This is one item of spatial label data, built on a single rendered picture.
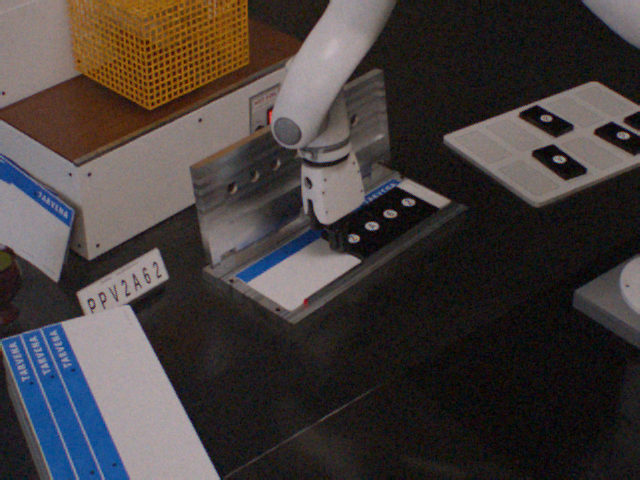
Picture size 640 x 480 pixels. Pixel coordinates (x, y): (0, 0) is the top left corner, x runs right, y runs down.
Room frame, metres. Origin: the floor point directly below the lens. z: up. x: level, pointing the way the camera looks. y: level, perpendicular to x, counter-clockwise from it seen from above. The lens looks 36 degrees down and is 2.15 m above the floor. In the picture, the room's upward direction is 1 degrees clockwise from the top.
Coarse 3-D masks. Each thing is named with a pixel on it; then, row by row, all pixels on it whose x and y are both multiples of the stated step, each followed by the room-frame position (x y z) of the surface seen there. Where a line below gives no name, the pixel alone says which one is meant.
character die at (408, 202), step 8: (392, 192) 1.80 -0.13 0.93; (400, 192) 1.80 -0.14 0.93; (408, 192) 1.80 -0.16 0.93; (392, 200) 1.77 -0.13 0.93; (400, 200) 1.77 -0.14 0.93; (408, 200) 1.77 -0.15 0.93; (416, 200) 1.78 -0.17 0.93; (400, 208) 1.75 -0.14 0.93; (408, 208) 1.75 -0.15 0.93; (416, 208) 1.75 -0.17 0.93; (424, 208) 1.75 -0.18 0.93; (432, 208) 1.75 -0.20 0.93; (416, 216) 1.73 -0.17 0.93; (424, 216) 1.72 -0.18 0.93
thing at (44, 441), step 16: (16, 336) 1.32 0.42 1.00; (16, 352) 1.29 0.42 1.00; (16, 368) 1.25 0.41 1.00; (32, 368) 1.25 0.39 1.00; (16, 384) 1.23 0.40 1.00; (32, 384) 1.22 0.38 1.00; (16, 400) 1.25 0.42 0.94; (32, 400) 1.19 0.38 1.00; (32, 416) 1.16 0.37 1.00; (48, 416) 1.16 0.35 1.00; (32, 432) 1.15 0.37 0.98; (48, 432) 1.13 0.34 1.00; (32, 448) 1.17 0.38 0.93; (48, 448) 1.11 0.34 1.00; (64, 448) 1.11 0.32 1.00; (48, 464) 1.08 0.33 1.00; (64, 464) 1.08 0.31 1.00
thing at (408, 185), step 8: (400, 184) 1.82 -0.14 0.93; (408, 184) 1.82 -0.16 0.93; (416, 184) 1.82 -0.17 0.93; (416, 192) 1.80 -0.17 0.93; (424, 192) 1.80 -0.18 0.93; (432, 192) 1.80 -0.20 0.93; (424, 200) 1.77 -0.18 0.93; (432, 200) 1.78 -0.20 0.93; (440, 200) 1.78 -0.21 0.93; (448, 200) 1.77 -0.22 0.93; (440, 208) 1.75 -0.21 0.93
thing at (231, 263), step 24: (384, 168) 1.89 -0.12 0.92; (456, 216) 1.74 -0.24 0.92; (288, 240) 1.67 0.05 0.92; (408, 240) 1.67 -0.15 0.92; (432, 240) 1.70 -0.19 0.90; (216, 264) 1.58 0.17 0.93; (240, 264) 1.59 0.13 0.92; (384, 264) 1.60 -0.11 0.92; (240, 288) 1.53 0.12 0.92; (336, 288) 1.54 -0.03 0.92; (360, 288) 1.56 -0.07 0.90; (264, 312) 1.49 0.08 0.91; (288, 312) 1.47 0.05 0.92; (312, 312) 1.48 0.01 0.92
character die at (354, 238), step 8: (352, 232) 1.68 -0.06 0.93; (360, 232) 1.68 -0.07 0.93; (328, 240) 1.66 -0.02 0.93; (352, 240) 1.65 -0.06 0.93; (360, 240) 1.65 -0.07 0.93; (368, 240) 1.66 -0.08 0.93; (376, 240) 1.65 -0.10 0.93; (352, 248) 1.63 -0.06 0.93; (360, 248) 1.63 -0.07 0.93; (368, 248) 1.64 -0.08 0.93; (376, 248) 1.63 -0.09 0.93; (360, 256) 1.61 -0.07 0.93; (368, 256) 1.61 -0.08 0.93
